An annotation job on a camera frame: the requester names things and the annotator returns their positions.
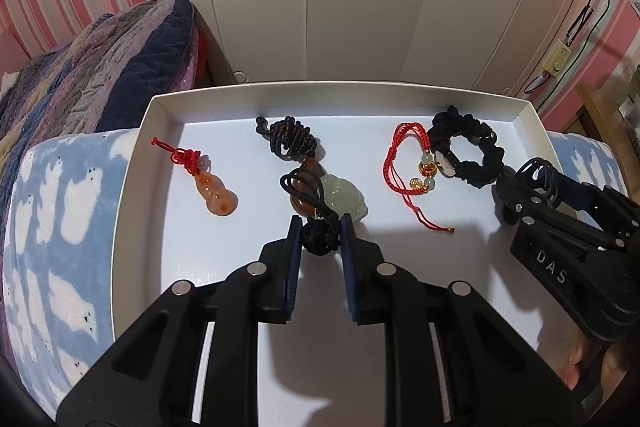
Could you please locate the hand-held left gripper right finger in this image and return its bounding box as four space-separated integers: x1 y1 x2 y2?
340 214 593 427

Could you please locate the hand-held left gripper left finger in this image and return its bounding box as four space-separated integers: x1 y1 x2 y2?
55 215 305 427

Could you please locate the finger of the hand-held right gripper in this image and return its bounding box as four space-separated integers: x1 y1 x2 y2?
491 173 582 229
537 166 621 221

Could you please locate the black coil hair tie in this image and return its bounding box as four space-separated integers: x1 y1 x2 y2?
515 158 563 202

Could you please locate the black fabric scrunchie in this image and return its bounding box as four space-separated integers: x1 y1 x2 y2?
431 105 507 188

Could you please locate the white shallow tray box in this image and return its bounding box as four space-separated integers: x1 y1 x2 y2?
109 79 571 427

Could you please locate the pale jade pendant black cord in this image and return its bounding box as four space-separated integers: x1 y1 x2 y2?
279 172 372 256

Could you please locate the red cord bead bracelet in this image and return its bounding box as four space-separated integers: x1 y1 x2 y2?
383 122 457 235

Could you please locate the orange gourd pendant red cord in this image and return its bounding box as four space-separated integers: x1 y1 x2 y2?
151 137 237 217

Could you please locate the brown teardrop pendant dark cord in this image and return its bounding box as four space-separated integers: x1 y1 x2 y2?
255 116 328 218

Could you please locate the person's right hand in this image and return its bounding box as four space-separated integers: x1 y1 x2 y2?
557 326 640 404

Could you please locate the wooden bedside cabinet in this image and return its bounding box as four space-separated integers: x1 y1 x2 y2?
575 79 640 148

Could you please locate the blue bear printed blanket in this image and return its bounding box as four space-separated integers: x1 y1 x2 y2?
2 129 631 415

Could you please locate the purple striped quilt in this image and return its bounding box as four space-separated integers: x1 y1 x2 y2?
0 0 201 168

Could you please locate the beige wall switch box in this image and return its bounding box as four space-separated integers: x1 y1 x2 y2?
542 39 573 80

